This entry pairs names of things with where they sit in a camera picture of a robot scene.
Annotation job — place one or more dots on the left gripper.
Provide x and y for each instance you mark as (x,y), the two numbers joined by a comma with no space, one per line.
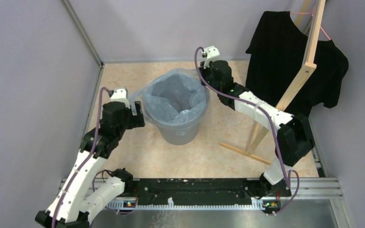
(136,120)

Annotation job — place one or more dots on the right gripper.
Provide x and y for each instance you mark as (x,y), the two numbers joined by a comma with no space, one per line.
(203,70)

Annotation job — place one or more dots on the light blue plastic trash bag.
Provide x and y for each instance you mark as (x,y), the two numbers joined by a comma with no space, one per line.
(173,100)

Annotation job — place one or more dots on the grey plastic trash bin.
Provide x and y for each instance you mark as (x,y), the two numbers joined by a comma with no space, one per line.
(179,133)

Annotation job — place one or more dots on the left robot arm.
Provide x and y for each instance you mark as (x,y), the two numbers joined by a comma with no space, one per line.
(72,208)

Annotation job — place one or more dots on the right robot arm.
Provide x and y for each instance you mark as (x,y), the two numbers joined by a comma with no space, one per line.
(291,133)

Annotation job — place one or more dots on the black t-shirt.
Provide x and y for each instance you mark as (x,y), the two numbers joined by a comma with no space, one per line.
(276,53)

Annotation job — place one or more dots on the pink clothes hanger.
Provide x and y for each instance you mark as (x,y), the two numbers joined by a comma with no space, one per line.
(300,17)

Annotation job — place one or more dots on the wooden clothes stand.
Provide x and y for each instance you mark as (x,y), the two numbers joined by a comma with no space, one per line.
(307,69)

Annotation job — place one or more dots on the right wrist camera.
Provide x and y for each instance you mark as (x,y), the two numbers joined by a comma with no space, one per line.
(211,54)

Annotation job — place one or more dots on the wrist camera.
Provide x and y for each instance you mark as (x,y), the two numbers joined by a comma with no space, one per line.
(211,54)
(120,95)

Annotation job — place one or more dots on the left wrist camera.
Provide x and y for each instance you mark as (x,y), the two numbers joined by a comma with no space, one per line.
(120,95)

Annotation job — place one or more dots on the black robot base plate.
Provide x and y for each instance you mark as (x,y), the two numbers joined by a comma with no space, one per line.
(202,192)

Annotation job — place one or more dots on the grey slotted cable duct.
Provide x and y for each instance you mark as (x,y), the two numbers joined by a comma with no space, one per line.
(121,205)

